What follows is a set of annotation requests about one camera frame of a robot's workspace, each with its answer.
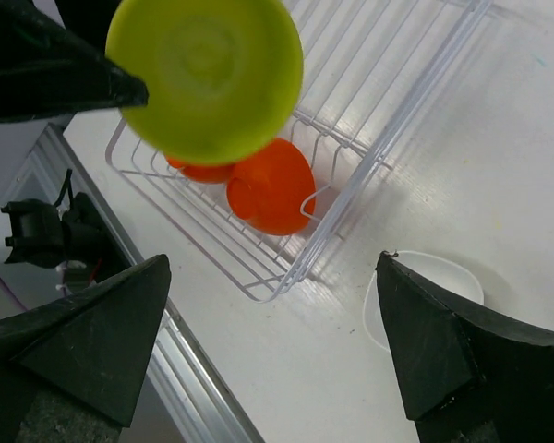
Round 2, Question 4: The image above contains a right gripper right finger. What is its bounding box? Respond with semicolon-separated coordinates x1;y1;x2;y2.
376;251;554;442

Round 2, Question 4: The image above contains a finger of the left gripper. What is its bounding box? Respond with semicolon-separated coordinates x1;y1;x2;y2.
0;1;149;124

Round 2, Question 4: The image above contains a wire dish rack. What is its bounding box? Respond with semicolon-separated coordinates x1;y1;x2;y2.
105;1;491;303

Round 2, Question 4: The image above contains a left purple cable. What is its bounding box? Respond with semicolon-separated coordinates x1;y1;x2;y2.
0;260;29;315

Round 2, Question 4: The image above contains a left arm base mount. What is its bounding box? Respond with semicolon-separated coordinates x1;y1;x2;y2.
56;192;131;296

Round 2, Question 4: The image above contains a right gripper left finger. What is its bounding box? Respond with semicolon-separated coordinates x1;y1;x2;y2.
0;255;171;442

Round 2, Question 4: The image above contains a green bowl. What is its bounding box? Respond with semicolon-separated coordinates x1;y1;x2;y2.
105;1;304;165

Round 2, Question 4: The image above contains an orange bowl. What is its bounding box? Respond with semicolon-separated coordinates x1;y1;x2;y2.
164;156;235;184
226;138;316;236

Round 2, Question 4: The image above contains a white square bowl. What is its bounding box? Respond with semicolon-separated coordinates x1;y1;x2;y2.
362;249;486;352

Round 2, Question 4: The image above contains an aluminium rail front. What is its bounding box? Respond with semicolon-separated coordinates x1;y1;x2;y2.
0;124;264;443

